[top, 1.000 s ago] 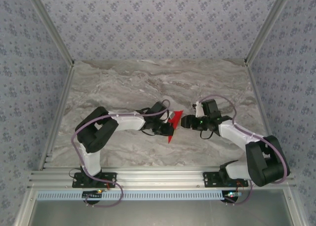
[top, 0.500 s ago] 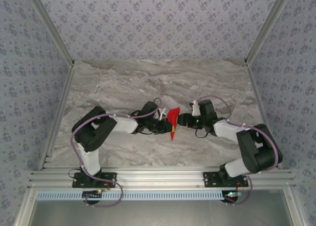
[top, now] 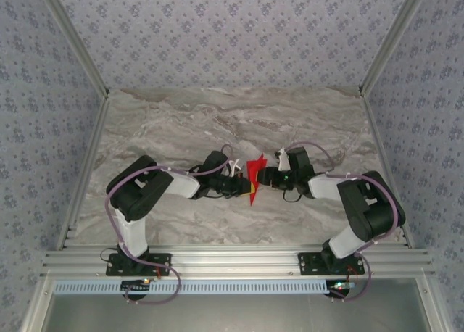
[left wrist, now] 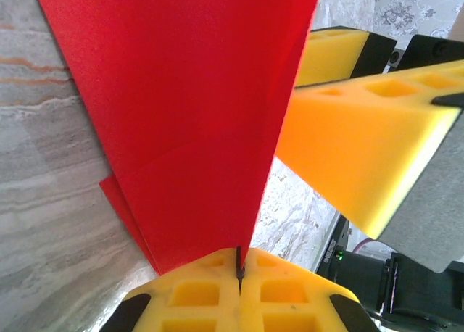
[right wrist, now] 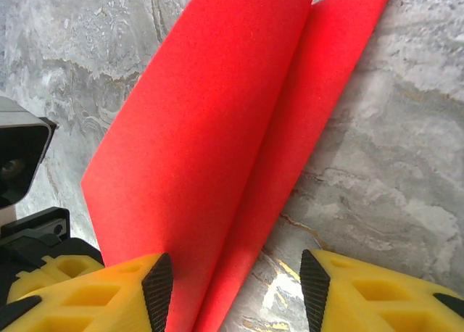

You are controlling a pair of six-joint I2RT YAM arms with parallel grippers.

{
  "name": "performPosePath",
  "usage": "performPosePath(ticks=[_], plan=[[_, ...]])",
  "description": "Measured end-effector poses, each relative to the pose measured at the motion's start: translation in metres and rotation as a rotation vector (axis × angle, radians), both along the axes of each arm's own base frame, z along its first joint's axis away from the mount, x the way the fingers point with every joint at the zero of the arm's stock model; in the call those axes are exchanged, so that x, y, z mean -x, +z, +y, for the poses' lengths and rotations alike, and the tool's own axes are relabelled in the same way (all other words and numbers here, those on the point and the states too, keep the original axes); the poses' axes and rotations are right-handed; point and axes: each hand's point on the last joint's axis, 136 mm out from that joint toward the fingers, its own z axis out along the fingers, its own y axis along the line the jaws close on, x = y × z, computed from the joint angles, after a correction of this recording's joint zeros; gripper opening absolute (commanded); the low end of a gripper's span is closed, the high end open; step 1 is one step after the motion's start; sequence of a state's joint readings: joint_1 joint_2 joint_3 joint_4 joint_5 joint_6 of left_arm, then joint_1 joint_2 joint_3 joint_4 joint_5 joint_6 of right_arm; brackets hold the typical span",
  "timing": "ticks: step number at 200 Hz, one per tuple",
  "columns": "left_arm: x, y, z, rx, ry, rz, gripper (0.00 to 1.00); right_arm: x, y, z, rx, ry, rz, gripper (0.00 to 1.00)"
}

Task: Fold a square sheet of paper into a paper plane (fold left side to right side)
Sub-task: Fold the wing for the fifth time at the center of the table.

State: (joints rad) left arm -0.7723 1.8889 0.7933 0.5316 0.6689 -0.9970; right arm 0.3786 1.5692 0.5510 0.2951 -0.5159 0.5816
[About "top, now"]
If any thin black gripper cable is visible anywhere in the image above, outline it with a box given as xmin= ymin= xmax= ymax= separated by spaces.
xmin=197 ymin=188 xmax=228 ymax=201
xmin=282 ymin=188 xmax=304 ymax=204

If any thin black right gripper cable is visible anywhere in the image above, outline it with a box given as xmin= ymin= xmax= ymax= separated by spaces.
xmin=282 ymin=188 xmax=304 ymax=204

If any black left controller board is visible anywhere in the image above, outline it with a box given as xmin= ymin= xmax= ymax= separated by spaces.
xmin=121 ymin=279 xmax=152 ymax=293

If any thin black left gripper cable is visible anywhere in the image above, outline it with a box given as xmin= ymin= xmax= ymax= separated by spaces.
xmin=197 ymin=188 xmax=228 ymax=201

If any pale slotted cable duct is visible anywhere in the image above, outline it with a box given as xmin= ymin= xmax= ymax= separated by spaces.
xmin=53 ymin=278 xmax=351 ymax=296

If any aluminium mounting beam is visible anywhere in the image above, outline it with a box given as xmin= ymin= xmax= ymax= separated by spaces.
xmin=40 ymin=244 xmax=435 ymax=278

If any black controller board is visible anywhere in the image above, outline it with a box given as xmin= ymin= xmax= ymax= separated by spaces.
xmin=121 ymin=279 xmax=152 ymax=293
xmin=328 ymin=281 xmax=356 ymax=297

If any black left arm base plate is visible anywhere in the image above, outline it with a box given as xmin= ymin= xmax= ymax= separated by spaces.
xmin=105 ymin=252 xmax=173 ymax=277

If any grey metal panel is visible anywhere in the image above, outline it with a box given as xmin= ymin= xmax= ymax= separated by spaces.
xmin=21 ymin=276 xmax=449 ymax=332

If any red cloth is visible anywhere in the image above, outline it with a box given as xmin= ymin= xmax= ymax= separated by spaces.
xmin=246 ymin=152 xmax=269 ymax=207

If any aluminium side rail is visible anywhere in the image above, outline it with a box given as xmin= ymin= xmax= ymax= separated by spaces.
xmin=56 ymin=92 xmax=112 ymax=253
xmin=360 ymin=92 xmax=416 ymax=249

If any black right controller board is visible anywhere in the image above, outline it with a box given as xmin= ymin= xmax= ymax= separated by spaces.
xmin=328 ymin=281 xmax=356 ymax=297

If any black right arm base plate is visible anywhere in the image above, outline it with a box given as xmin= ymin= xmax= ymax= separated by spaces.
xmin=297 ymin=252 xmax=365 ymax=276

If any aluminium frame post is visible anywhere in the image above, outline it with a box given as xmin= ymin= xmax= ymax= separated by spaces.
xmin=34 ymin=0 xmax=112 ymax=99
xmin=357 ymin=0 xmax=434 ymax=97

